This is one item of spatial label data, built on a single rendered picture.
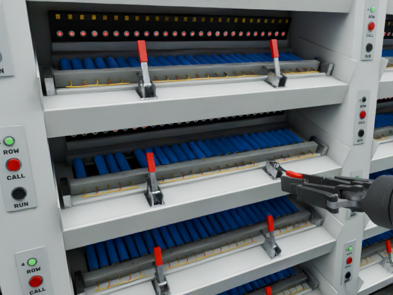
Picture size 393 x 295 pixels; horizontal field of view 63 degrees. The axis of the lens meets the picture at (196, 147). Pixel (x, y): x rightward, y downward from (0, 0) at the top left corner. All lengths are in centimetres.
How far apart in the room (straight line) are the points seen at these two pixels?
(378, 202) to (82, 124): 43
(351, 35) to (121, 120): 51
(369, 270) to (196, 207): 66
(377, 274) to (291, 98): 65
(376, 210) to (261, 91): 28
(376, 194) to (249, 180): 26
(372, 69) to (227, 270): 54
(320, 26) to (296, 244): 51
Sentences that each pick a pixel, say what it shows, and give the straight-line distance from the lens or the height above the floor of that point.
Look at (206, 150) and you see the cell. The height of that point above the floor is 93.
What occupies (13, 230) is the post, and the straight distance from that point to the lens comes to 56.
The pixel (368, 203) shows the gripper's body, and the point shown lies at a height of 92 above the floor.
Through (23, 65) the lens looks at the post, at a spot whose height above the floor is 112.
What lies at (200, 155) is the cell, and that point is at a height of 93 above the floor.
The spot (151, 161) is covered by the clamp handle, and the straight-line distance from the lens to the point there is 58.
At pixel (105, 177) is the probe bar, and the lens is 61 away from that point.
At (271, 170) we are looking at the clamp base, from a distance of 70.
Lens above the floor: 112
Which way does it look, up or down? 15 degrees down
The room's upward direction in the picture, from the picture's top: 2 degrees counter-clockwise
